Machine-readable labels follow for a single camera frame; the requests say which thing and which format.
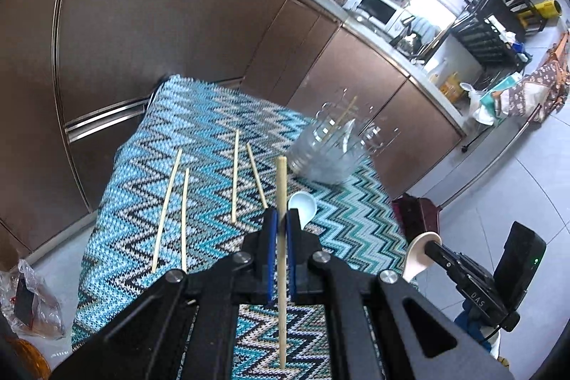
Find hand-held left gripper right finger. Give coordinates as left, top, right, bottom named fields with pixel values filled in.
left=286, top=211, right=513, bottom=380

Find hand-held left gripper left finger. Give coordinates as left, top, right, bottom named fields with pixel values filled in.
left=51, top=208, right=279, bottom=380

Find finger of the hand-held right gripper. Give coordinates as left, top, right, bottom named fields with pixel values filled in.
left=425, top=241, right=464, bottom=280

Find pink spoon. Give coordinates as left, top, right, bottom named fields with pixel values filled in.
left=401, top=231, right=442, bottom=283

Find light blue spoon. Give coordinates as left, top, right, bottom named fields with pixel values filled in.
left=287, top=192, right=318, bottom=229

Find wooden chopstick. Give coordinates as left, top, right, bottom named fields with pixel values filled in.
left=230, top=129, right=240, bottom=224
left=181, top=167, right=190, bottom=270
left=246, top=143, right=269, bottom=210
left=275, top=156, right=289, bottom=370
left=321, top=96, right=359, bottom=144
left=151, top=149, right=183, bottom=274

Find wire utensil holder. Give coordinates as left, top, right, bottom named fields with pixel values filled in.
left=287, top=88, right=401, bottom=185

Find person's right hand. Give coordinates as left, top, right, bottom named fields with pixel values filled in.
left=454, top=301, right=502, bottom=359

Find white plastic bag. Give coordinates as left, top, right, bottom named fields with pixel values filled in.
left=461, top=82, right=508, bottom=127

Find zigzag knitted table cloth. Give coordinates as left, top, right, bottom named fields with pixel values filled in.
left=71, top=74, right=419, bottom=380

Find yellow box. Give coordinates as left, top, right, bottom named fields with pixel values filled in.
left=439, top=71, right=461, bottom=102

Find teal plastic bag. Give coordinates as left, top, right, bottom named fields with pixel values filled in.
left=483, top=73, right=524, bottom=118

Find brown patterned cloth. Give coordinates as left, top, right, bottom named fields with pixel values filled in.
left=508, top=42, right=570, bottom=123

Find white bottle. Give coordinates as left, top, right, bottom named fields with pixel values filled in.
left=425, top=57, right=448, bottom=84

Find dish rack with plates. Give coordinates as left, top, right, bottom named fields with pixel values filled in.
left=401, top=15, right=439, bottom=47

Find black shelf rack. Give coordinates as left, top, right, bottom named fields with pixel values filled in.
left=450, top=0, right=548, bottom=73

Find clear plastic bag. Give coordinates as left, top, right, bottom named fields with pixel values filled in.
left=0, top=257, right=67, bottom=338

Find brown kitchen cabinets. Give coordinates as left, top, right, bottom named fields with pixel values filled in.
left=0, top=0, right=468, bottom=269

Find yellow container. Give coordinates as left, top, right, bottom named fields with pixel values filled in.
left=534, top=0, right=563, bottom=18

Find white microwave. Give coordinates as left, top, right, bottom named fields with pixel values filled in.
left=358, top=0, right=399, bottom=27

